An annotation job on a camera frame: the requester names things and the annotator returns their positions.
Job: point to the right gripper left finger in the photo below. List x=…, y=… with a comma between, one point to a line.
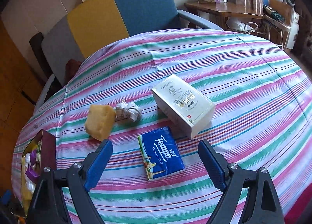
x=48, y=202

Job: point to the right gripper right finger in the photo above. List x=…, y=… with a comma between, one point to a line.
x=262, y=203

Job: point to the blue tempo tissue pack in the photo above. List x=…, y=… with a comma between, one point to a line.
x=160, y=153

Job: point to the grey yellow blue armchair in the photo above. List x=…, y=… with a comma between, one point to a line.
x=95, y=24

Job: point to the purple packet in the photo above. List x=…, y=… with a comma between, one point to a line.
x=31, y=166

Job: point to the white gold carton box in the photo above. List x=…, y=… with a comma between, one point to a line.
x=185, y=106

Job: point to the striped pink green bedsheet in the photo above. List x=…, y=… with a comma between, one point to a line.
x=262, y=118

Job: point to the yellow sponge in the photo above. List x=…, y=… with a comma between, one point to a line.
x=100, y=121

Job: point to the wooden side table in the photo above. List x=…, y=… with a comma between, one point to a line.
x=222, y=11

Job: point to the wooden shelf with clutter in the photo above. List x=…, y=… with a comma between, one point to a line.
x=281, y=23

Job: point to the gold metal tin box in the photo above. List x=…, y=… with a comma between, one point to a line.
x=48, y=158

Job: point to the small green white box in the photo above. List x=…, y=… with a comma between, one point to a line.
x=38, y=152

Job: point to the dark red cushion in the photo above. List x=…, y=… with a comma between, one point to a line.
x=72, y=66

